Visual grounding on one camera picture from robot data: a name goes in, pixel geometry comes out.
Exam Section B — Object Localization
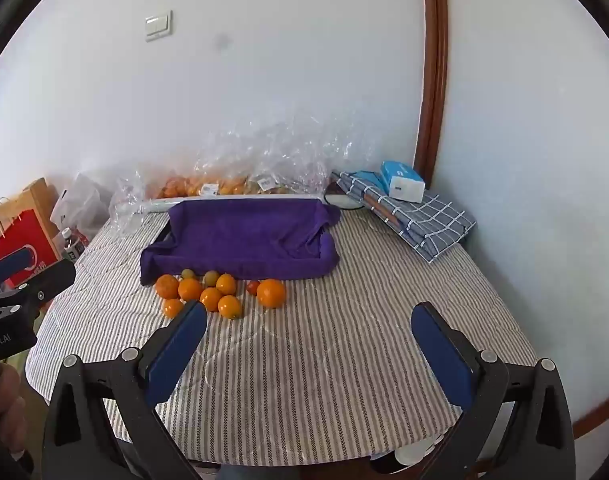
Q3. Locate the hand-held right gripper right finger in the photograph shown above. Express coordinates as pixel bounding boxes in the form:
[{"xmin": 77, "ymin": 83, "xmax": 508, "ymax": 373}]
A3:
[{"xmin": 411, "ymin": 301, "xmax": 577, "ymax": 480}]

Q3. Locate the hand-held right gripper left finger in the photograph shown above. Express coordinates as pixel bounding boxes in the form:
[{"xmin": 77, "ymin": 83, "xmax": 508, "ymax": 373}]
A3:
[{"xmin": 42, "ymin": 301, "xmax": 208, "ymax": 480}]

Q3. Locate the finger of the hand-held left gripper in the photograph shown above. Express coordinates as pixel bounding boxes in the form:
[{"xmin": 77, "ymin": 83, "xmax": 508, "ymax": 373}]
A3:
[
  {"xmin": 0, "ymin": 249, "xmax": 36, "ymax": 288},
  {"xmin": 0, "ymin": 259, "xmax": 78, "ymax": 320}
]

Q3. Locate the large orange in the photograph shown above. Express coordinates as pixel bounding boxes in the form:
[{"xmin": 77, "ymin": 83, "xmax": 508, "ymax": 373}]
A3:
[{"xmin": 257, "ymin": 278, "xmax": 287, "ymax": 309}]

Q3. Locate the pile of bagged brown fruits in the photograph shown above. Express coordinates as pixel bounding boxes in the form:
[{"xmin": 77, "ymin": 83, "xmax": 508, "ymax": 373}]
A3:
[{"xmin": 249, "ymin": 180, "xmax": 290, "ymax": 196}]

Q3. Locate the person's left hand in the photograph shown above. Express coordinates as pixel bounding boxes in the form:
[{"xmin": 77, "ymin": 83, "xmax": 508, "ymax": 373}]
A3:
[{"xmin": 0, "ymin": 365, "xmax": 28, "ymax": 461}]

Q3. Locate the red paper bag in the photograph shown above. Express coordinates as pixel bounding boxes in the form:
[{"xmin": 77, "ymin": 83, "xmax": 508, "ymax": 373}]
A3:
[{"xmin": 0, "ymin": 209, "xmax": 60, "ymax": 288}]

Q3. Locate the clear bottle white label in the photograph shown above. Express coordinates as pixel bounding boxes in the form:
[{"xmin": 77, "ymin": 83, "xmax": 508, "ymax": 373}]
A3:
[{"xmin": 59, "ymin": 227, "xmax": 85, "ymax": 262}]

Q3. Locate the white plastic bag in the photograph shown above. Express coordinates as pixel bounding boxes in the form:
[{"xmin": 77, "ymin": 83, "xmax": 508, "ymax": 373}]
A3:
[{"xmin": 49, "ymin": 172, "xmax": 110, "ymax": 241}]

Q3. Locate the empty clear plastic bag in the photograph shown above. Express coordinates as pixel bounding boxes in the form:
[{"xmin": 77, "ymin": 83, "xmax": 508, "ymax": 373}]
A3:
[{"xmin": 107, "ymin": 170, "xmax": 152, "ymax": 243}]

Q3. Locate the blue plaid folded cloth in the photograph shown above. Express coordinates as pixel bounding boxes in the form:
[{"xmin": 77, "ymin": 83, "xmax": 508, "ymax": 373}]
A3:
[{"xmin": 331, "ymin": 170, "xmax": 477, "ymax": 264}]

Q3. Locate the striped quilted cover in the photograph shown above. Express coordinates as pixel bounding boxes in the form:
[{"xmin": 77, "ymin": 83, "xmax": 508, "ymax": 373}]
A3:
[{"xmin": 25, "ymin": 200, "xmax": 540, "ymax": 463}]

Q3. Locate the purple towel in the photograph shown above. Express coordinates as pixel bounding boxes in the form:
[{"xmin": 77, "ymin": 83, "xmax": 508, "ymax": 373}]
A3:
[{"xmin": 140, "ymin": 198, "xmax": 341, "ymax": 287}]

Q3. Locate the pile of bagged oranges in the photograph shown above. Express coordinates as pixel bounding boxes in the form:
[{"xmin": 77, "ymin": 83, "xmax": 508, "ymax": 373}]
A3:
[{"xmin": 157, "ymin": 174, "xmax": 250, "ymax": 198}]

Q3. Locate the blue and white tissue box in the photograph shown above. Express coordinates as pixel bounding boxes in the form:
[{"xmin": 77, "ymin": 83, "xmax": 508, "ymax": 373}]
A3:
[{"xmin": 381, "ymin": 161, "xmax": 426, "ymax": 204}]

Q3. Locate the blue packet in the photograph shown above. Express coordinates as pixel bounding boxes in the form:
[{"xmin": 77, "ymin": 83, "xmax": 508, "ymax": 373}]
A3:
[{"xmin": 351, "ymin": 171, "xmax": 385, "ymax": 194}]

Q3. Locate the crinkled clear plastic bag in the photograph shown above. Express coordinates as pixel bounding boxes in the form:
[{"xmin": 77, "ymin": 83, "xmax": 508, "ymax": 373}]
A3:
[{"xmin": 244, "ymin": 105, "xmax": 380, "ymax": 198}]

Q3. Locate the white light switch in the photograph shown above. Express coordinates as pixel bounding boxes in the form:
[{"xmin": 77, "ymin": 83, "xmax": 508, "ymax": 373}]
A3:
[{"xmin": 144, "ymin": 9, "xmax": 174, "ymax": 42}]

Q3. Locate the brown wooden door frame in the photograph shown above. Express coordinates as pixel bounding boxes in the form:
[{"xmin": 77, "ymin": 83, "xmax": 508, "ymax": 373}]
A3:
[{"xmin": 414, "ymin": 0, "xmax": 450, "ymax": 188}]

